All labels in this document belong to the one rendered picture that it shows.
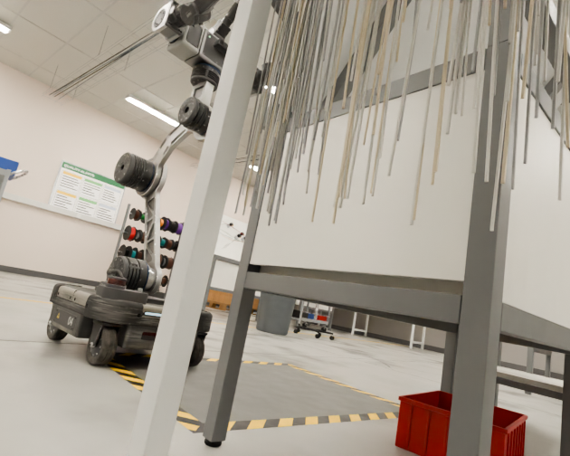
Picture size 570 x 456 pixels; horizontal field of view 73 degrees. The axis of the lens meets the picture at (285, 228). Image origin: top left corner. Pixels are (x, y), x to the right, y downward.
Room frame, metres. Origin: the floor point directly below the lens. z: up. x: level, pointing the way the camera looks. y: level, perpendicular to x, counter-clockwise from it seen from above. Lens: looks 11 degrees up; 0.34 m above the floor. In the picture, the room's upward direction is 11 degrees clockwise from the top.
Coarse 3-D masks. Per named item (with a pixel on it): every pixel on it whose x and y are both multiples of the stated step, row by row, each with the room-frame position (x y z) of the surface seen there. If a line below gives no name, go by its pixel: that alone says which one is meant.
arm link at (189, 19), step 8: (200, 0) 1.33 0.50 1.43; (208, 0) 1.31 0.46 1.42; (216, 0) 1.31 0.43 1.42; (184, 8) 1.38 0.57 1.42; (192, 8) 1.35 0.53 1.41; (200, 8) 1.35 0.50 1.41; (208, 8) 1.35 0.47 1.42; (184, 16) 1.40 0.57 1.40; (192, 16) 1.38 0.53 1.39; (208, 16) 1.43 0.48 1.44; (192, 24) 1.41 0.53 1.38
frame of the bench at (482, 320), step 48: (384, 96) 0.69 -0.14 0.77; (480, 144) 0.54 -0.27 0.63; (480, 192) 0.53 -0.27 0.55; (480, 240) 0.53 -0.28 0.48; (240, 288) 0.95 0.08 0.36; (288, 288) 0.82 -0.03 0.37; (336, 288) 0.72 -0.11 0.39; (384, 288) 0.64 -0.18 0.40; (480, 288) 0.52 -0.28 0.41; (240, 336) 0.95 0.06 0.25; (480, 336) 0.52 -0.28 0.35; (528, 336) 0.61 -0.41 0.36; (480, 384) 0.52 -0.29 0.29; (480, 432) 0.51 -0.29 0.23
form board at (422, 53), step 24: (336, 0) 0.85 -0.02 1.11; (360, 0) 0.87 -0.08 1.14; (384, 0) 0.89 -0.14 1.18; (456, 0) 0.97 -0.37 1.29; (552, 0) 1.09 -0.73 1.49; (408, 24) 0.96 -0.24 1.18; (432, 24) 0.99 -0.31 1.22; (408, 48) 1.02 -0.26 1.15; (432, 48) 1.05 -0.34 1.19; (456, 48) 1.08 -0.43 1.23; (312, 72) 0.96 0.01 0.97; (384, 72) 1.04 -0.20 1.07; (552, 72) 1.31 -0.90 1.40
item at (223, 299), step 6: (234, 264) 8.05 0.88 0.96; (210, 294) 8.34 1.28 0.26; (216, 294) 8.19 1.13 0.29; (222, 294) 8.06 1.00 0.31; (228, 294) 8.05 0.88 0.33; (210, 300) 8.30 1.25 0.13; (216, 300) 8.16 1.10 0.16; (222, 300) 8.03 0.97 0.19; (228, 300) 8.08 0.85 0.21; (258, 300) 8.68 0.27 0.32; (210, 306) 8.27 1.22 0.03; (222, 306) 8.01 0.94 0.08; (252, 306) 8.59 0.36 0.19; (252, 312) 9.09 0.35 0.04
